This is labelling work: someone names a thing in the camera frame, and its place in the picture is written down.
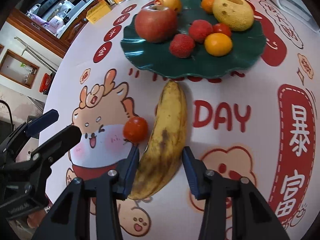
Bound spotted yellow banana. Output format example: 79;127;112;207
129;80;188;200

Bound yellow cardboard box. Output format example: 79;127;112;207
86;1;111;24

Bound small orange tangerine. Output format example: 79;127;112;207
204;33;233;57

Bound red apple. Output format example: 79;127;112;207
135;5;178;43

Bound red cherry tomato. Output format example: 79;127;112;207
213;23;232;37
123;116;148;144

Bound brown yellow russet pear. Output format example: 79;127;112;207
155;0;182;14

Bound dark green scalloped plate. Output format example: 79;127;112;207
120;0;267;79

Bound red lychee fruit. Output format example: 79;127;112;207
169;34;195;59
188;20;213;43

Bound festive printed tablecloth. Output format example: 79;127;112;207
40;0;319;239

